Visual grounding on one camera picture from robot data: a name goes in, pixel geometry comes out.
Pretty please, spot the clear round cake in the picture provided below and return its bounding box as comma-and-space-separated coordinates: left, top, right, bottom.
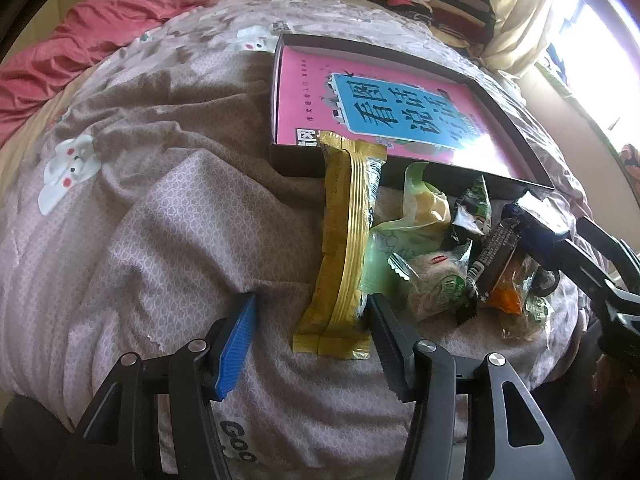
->
387, 240, 472, 322

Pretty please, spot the cream curtain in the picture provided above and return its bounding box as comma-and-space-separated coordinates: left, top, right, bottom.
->
482, 0, 579, 77

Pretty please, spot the orange-ended biscuit packet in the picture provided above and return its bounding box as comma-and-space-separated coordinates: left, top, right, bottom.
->
486, 250, 539, 315

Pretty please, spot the green pea snack packet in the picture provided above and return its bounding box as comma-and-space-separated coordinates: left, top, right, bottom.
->
451, 176, 492, 244

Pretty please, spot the Snickers bar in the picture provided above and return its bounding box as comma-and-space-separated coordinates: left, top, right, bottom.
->
456, 218, 520, 325

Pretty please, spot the green-label rice cracker packet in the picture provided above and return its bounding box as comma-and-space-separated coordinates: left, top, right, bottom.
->
502, 296, 553, 341

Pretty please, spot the patterned mauve quilt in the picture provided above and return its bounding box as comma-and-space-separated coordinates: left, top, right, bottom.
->
1, 0, 589, 479

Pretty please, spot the light green pastry packet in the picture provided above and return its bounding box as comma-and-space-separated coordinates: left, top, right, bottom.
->
359, 162, 451, 296

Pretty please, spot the gold wafer snack packet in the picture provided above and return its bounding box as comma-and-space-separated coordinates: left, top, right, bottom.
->
292, 130, 387, 360

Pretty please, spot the pink blanket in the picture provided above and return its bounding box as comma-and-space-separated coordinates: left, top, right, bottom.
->
1, 0, 214, 143

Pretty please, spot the pink blue Chinese workbook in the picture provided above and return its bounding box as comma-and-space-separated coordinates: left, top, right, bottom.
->
273, 46, 535, 181

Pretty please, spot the black shallow tray box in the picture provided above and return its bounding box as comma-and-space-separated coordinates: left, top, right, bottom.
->
270, 34, 553, 200

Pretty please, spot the stack of folded clothes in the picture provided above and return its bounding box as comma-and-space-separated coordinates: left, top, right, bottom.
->
372, 0, 496, 58

